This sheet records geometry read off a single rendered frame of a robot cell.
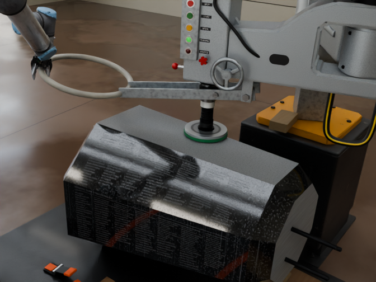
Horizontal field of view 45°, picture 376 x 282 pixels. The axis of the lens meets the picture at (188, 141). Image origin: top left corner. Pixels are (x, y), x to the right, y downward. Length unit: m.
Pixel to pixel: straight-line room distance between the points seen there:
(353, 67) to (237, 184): 0.67
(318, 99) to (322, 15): 0.85
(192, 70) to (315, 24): 0.56
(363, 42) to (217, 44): 0.59
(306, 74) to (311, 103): 0.71
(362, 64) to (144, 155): 1.04
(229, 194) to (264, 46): 0.64
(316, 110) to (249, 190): 0.92
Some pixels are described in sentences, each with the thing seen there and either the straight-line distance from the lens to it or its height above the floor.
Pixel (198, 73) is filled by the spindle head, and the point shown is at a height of 1.17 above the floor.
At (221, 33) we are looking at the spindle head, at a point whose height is 1.36.
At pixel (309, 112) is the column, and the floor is 0.83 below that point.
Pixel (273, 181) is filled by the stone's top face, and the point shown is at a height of 0.83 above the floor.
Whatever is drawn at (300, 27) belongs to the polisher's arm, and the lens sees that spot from 1.96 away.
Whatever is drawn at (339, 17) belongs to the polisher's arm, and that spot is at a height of 1.48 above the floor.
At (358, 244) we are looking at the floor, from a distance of 3.15.
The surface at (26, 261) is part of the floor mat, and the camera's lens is 2.83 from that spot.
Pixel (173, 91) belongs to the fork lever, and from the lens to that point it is 2.21.
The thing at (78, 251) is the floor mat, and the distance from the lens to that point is 2.83.
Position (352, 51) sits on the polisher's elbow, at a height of 1.35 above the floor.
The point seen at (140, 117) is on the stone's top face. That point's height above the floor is 0.83.
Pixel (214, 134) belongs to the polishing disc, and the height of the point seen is 0.86.
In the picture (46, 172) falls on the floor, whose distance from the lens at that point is 3.67.
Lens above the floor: 1.81
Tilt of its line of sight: 26 degrees down
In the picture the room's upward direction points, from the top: 3 degrees clockwise
